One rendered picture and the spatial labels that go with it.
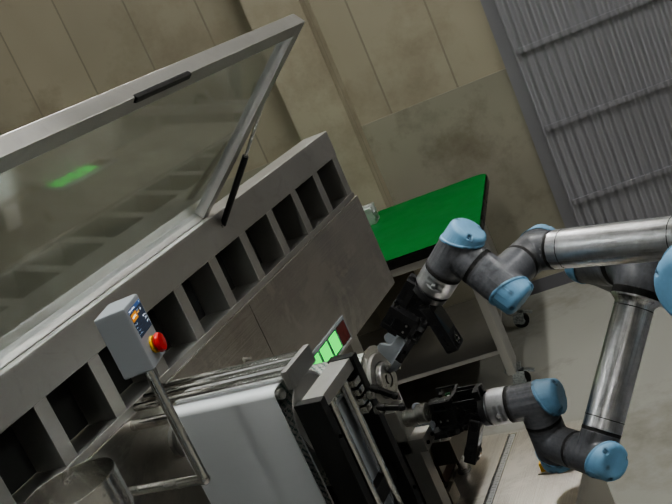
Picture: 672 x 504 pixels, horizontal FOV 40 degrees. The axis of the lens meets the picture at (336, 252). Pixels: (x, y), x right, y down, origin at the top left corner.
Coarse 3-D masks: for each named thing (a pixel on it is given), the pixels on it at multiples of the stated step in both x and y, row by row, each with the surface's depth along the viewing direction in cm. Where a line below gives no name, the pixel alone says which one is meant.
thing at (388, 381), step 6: (378, 366) 185; (384, 366) 186; (378, 372) 184; (384, 372) 186; (378, 378) 184; (384, 378) 185; (390, 378) 187; (396, 378) 190; (378, 384) 184; (384, 384) 184; (390, 384) 187; (396, 384) 189; (396, 390) 188; (384, 396) 185
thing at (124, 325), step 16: (112, 304) 134; (128, 304) 130; (96, 320) 129; (112, 320) 129; (128, 320) 129; (144, 320) 133; (112, 336) 129; (128, 336) 129; (144, 336) 131; (160, 336) 133; (112, 352) 130; (128, 352) 130; (144, 352) 130; (160, 352) 134; (128, 368) 131; (144, 368) 130
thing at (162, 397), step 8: (152, 376) 134; (152, 384) 134; (160, 384) 135; (160, 392) 134; (160, 400) 135; (168, 400) 135; (168, 408) 135; (168, 416) 135; (176, 416) 136; (176, 424) 136; (176, 432) 136; (184, 432) 136; (184, 440) 136; (184, 448) 137; (192, 448) 137; (192, 456) 137; (192, 464) 138; (200, 464) 138; (200, 472) 138
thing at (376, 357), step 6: (372, 354) 187; (378, 354) 188; (372, 360) 185; (378, 360) 187; (384, 360) 189; (372, 366) 184; (372, 372) 184; (372, 378) 183; (378, 396) 183; (378, 402) 183; (384, 402) 185; (390, 402) 187
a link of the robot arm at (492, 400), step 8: (488, 392) 186; (496, 392) 185; (488, 400) 185; (496, 400) 184; (488, 408) 184; (496, 408) 183; (488, 416) 184; (496, 416) 183; (504, 416) 183; (496, 424) 186
